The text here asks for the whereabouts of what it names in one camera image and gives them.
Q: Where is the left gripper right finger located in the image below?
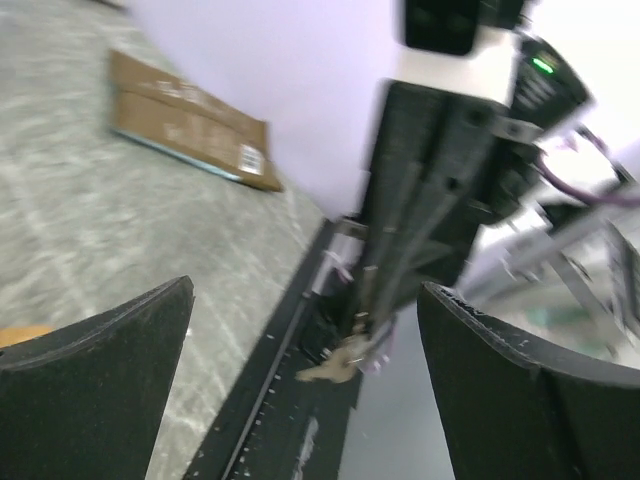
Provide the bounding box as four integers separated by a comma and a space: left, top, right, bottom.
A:
417, 282, 639, 480

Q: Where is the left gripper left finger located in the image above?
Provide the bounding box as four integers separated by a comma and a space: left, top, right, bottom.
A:
1, 276, 194, 479

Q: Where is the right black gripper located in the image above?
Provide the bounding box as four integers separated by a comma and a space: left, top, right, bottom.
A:
357, 80, 540, 339

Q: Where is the large brass padlock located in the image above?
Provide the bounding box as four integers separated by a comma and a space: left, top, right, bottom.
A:
0, 325, 53, 349

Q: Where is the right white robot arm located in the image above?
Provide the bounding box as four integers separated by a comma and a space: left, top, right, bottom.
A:
350, 38, 591, 339

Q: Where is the brown foil pouch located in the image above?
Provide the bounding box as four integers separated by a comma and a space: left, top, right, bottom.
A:
109, 49, 283, 192

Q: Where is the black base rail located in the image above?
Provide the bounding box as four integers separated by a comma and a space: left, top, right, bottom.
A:
184, 221, 361, 480

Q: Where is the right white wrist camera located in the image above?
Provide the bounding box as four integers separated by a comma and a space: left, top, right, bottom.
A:
391, 0, 526, 106

